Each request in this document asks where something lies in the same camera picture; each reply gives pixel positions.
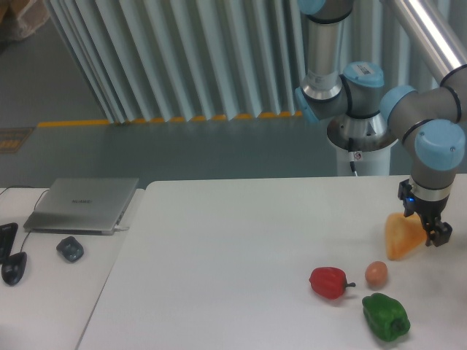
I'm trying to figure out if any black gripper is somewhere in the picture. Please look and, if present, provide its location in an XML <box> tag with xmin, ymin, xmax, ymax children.
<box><xmin>398</xmin><ymin>179</ymin><xmax>452</xmax><ymax>247</ymax></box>

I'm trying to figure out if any triangular yellow bread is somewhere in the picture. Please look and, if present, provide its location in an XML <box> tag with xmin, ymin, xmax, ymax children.
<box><xmin>385</xmin><ymin>213</ymin><xmax>426</xmax><ymax>260</ymax></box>

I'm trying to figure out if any brown egg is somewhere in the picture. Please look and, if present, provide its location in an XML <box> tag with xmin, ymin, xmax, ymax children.
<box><xmin>365</xmin><ymin>261</ymin><xmax>388</xmax><ymax>287</ymax></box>

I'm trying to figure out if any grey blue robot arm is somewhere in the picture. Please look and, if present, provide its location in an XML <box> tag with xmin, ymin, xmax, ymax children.
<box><xmin>295</xmin><ymin>1</ymin><xmax>466</xmax><ymax>246</ymax></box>

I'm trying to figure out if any green bell pepper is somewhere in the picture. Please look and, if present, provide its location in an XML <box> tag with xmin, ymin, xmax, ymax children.
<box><xmin>362</xmin><ymin>292</ymin><xmax>411</xmax><ymax>342</ymax></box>

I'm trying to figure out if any red bell pepper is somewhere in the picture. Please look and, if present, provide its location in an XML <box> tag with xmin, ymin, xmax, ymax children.
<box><xmin>309</xmin><ymin>267</ymin><xmax>356</xmax><ymax>300</ymax></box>

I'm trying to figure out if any white pleated curtain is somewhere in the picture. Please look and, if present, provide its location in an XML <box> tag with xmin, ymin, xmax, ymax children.
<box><xmin>42</xmin><ymin>0</ymin><xmax>467</xmax><ymax>123</ymax></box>

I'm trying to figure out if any silver laptop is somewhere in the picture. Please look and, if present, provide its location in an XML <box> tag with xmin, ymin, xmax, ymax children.
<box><xmin>23</xmin><ymin>178</ymin><xmax>139</xmax><ymax>235</ymax></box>

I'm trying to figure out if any dark earbuds case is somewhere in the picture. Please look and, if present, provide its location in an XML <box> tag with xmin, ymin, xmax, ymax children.
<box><xmin>56</xmin><ymin>236</ymin><xmax>84</xmax><ymax>263</ymax></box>

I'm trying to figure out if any black computer mouse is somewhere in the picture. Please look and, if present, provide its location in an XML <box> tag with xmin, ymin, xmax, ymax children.
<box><xmin>1</xmin><ymin>252</ymin><xmax>28</xmax><ymax>287</ymax></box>

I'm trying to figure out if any cardboard box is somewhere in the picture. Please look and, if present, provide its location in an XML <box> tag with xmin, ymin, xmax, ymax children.
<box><xmin>1</xmin><ymin>0</ymin><xmax>50</xmax><ymax>42</ymax></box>

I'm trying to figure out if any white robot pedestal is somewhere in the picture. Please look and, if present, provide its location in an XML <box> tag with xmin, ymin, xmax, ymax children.
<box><xmin>327</xmin><ymin>114</ymin><xmax>397</xmax><ymax>176</ymax></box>

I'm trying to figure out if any white laptop cable plug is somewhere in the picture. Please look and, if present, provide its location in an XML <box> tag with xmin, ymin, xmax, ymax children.
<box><xmin>114</xmin><ymin>225</ymin><xmax>129</xmax><ymax>232</ymax></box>

